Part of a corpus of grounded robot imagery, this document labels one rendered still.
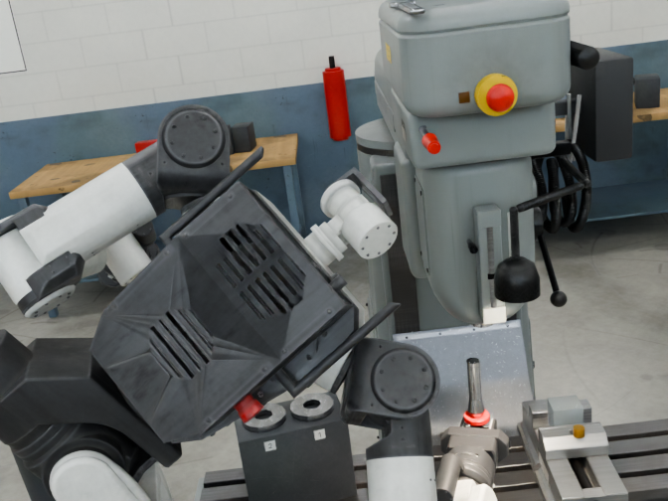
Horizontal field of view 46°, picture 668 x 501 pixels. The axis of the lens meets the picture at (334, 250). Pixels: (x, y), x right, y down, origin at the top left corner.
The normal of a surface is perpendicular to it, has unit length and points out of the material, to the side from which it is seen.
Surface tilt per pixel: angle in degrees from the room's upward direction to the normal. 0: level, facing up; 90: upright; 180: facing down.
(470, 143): 90
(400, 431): 51
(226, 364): 75
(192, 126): 61
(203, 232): 66
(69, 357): 13
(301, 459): 90
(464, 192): 90
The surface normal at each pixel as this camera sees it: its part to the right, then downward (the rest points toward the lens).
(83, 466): 0.24, 0.31
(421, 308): 0.03, 0.34
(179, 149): 0.18, -0.18
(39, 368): 0.10, -0.95
